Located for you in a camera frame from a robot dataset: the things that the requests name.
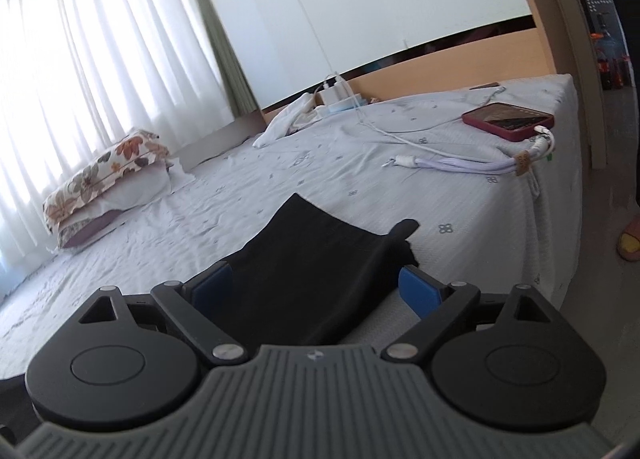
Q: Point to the white power strip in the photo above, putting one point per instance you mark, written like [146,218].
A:
[342,100]

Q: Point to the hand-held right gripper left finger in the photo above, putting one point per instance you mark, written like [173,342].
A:
[212,290]

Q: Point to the green curtain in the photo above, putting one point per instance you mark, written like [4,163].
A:
[222,34]

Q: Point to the white sheer curtain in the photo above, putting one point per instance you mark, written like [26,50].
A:
[95,74]

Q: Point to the white pillow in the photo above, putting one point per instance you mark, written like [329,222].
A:
[131,194]

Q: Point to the floral pillow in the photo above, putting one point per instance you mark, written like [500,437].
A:
[107,166]

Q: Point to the bed with white patterned sheet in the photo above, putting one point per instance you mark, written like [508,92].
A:
[280,189]

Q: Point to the smartphone in red case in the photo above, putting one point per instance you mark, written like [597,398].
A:
[507,120]

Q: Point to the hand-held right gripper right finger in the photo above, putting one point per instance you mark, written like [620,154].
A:
[419,293]

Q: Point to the black pants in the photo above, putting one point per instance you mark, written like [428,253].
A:
[320,273]

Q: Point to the person's foot in slipper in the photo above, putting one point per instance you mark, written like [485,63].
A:
[629,239]

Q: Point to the white crumpled cloth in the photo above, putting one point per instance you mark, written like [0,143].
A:
[287,123]

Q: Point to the purple pillow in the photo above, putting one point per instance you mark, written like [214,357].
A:
[87,230]

